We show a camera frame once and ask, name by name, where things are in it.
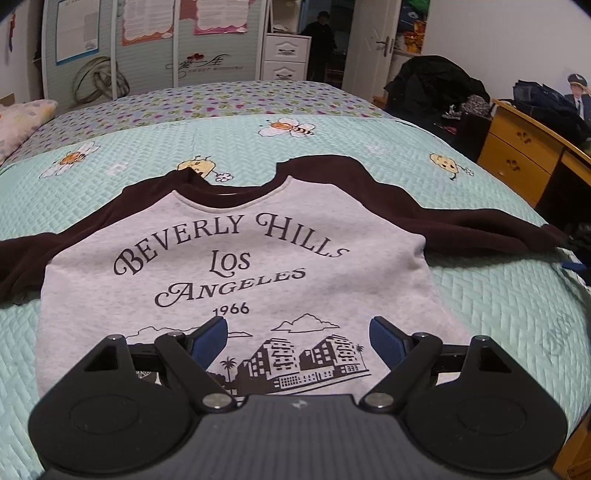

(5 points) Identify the blue bordered wall poster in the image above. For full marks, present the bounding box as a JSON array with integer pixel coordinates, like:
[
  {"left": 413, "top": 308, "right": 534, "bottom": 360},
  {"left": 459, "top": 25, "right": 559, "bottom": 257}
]
[{"left": 55, "top": 0, "right": 101, "bottom": 64}]

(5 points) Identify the orange bordered wall poster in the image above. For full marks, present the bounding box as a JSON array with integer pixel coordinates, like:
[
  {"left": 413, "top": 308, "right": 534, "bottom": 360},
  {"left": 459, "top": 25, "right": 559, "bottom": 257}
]
[{"left": 121, "top": 0, "right": 176, "bottom": 45}]

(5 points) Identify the patterned garment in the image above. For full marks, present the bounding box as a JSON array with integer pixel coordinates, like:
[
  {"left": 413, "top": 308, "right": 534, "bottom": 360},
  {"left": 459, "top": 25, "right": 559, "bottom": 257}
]
[{"left": 462, "top": 95, "right": 492, "bottom": 116}]

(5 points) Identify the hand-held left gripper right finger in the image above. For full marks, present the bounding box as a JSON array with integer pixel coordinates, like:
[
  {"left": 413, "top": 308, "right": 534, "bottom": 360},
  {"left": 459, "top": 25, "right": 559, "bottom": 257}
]
[{"left": 359, "top": 316, "right": 513, "bottom": 412}]

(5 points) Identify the dark blue backpack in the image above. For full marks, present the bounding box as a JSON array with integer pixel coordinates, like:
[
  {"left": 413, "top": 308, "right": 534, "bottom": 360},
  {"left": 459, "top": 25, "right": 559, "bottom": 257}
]
[{"left": 512, "top": 80, "right": 591, "bottom": 144}]

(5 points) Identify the pile of colourful bags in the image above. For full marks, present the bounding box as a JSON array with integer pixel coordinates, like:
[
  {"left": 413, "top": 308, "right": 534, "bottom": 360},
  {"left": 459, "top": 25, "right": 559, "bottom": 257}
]
[{"left": 399, "top": 0, "right": 430, "bottom": 56}]

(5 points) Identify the bee print quilted bedspread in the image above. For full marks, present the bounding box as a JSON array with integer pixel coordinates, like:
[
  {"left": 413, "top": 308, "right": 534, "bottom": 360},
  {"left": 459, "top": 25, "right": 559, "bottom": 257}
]
[{"left": 0, "top": 113, "right": 591, "bottom": 462}]

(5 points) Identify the floral bed sheet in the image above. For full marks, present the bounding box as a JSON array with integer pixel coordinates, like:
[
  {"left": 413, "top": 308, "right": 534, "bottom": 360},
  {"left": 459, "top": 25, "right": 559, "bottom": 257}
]
[{"left": 9, "top": 79, "right": 398, "bottom": 162}]

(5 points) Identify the sliding door wardrobe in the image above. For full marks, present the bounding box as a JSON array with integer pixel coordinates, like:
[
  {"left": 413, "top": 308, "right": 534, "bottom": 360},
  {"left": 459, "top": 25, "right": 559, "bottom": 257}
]
[{"left": 41, "top": 0, "right": 269, "bottom": 104}]

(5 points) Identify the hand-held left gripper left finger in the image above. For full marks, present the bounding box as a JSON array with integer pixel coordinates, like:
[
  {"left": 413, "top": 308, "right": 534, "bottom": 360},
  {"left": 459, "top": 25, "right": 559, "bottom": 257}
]
[{"left": 83, "top": 318, "right": 233, "bottom": 412}]

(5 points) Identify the red hanging ornament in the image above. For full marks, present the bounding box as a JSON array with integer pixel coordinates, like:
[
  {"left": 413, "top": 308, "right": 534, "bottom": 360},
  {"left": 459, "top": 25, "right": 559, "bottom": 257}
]
[{"left": 4, "top": 9, "right": 17, "bottom": 65}]

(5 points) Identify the pink floral pillow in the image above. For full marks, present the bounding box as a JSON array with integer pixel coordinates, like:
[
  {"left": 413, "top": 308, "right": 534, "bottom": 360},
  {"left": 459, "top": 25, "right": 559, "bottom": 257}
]
[{"left": 0, "top": 98, "right": 58, "bottom": 167}]

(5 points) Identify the pile of black clothes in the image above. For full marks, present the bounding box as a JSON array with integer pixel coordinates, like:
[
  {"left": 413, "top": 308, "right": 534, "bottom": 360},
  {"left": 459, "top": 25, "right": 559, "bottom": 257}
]
[{"left": 384, "top": 54, "right": 491, "bottom": 162}]

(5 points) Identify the grey and brown sweatshirt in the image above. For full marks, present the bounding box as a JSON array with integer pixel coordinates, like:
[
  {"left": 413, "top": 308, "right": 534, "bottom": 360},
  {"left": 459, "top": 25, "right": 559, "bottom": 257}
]
[{"left": 0, "top": 155, "right": 571, "bottom": 398}]

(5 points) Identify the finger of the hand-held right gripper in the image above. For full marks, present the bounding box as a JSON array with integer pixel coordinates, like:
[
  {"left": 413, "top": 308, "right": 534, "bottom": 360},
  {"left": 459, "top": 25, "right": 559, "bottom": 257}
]
[{"left": 560, "top": 224, "right": 591, "bottom": 276}]

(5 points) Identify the wooden desk with drawers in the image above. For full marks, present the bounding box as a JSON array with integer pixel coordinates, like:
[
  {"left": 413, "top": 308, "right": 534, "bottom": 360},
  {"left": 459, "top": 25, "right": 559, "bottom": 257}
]
[{"left": 478, "top": 98, "right": 591, "bottom": 232}]

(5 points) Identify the white drawer cabinet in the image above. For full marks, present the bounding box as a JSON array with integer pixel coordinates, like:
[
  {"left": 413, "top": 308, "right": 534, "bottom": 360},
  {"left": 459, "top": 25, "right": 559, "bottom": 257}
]
[{"left": 259, "top": 33, "right": 311, "bottom": 83}]

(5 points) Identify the white door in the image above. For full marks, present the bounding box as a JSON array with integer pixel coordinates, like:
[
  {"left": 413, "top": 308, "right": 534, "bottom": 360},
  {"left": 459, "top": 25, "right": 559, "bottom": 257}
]
[{"left": 342, "top": 0, "right": 402, "bottom": 104}]

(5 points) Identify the uniformed figure cutout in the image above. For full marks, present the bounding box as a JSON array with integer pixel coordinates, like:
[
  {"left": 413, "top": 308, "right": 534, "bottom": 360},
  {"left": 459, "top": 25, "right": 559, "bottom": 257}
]
[{"left": 564, "top": 73, "right": 591, "bottom": 121}]

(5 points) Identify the pink bordered wall poster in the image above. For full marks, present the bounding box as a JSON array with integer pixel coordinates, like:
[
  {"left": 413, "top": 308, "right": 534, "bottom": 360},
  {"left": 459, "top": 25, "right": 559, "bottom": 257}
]
[{"left": 191, "top": 0, "right": 252, "bottom": 35}]

